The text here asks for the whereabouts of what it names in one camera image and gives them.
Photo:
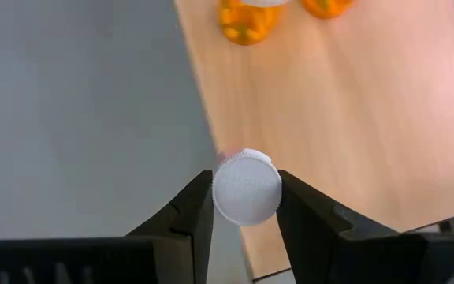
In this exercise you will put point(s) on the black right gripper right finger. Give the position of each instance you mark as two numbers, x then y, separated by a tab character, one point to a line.
321	244

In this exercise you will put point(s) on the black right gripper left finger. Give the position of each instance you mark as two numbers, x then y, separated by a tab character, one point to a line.
193	236

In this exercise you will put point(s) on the pink medicine bottle white cap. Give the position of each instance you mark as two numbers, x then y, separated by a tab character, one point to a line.
246	189

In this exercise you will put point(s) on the orange medicine bottle white cap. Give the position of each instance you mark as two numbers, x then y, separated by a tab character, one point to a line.
246	23
327	7

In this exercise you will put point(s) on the wooden shelf with black frame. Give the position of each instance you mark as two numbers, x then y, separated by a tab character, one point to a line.
349	118

